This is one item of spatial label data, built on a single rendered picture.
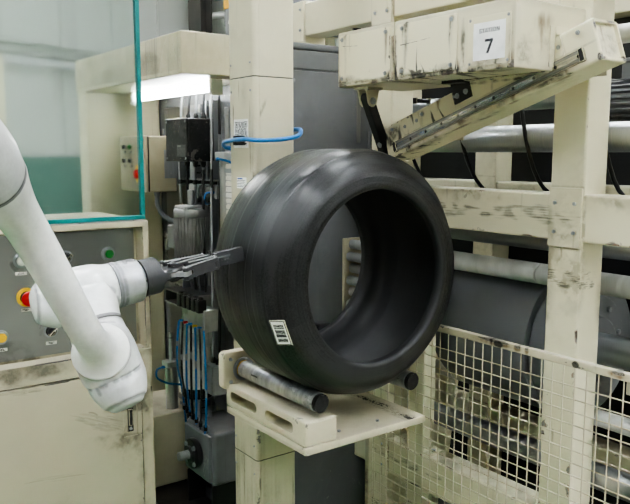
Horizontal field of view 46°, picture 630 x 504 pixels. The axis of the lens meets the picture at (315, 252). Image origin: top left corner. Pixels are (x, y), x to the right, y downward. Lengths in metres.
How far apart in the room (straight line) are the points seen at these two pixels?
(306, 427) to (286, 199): 0.51
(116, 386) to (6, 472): 0.89
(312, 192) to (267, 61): 0.51
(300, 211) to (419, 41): 0.54
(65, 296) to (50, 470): 1.08
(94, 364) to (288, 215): 0.51
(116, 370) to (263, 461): 0.87
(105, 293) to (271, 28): 0.89
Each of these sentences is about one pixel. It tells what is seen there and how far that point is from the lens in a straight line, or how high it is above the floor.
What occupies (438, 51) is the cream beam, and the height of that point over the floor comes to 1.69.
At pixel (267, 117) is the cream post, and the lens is 1.98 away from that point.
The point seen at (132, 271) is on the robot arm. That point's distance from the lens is 1.48.
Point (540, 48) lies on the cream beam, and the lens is 1.74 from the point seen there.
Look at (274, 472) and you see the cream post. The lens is 2.17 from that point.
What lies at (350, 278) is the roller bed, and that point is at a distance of 2.29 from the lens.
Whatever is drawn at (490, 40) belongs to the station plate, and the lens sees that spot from 1.71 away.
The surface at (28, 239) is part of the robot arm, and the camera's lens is 1.17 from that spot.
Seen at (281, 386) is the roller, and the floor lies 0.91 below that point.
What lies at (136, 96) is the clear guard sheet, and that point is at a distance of 2.21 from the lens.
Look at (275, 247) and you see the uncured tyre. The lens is 1.56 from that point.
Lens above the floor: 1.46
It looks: 8 degrees down
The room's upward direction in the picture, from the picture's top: straight up
